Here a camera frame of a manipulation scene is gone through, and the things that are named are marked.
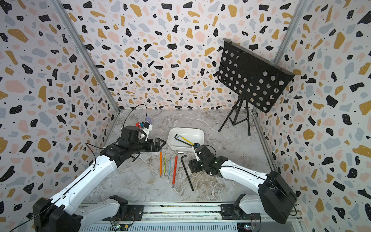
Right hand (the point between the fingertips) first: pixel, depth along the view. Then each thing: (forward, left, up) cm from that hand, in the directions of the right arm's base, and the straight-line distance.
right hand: (192, 164), depth 84 cm
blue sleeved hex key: (+1, +14, -7) cm, 16 cm away
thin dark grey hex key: (+20, +8, -7) cm, 23 cm away
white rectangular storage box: (+26, +1, -7) cm, 27 cm away
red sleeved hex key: (0, +11, -7) cm, 13 cm away
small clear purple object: (+35, +35, -2) cm, 50 cm away
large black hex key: (-2, +4, -7) cm, 8 cm away
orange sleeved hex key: (+2, +20, -6) cm, 21 cm away
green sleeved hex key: (+3, +18, -7) cm, 19 cm away
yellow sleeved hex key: (+22, +6, -7) cm, 24 cm away
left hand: (+6, +17, +14) cm, 23 cm away
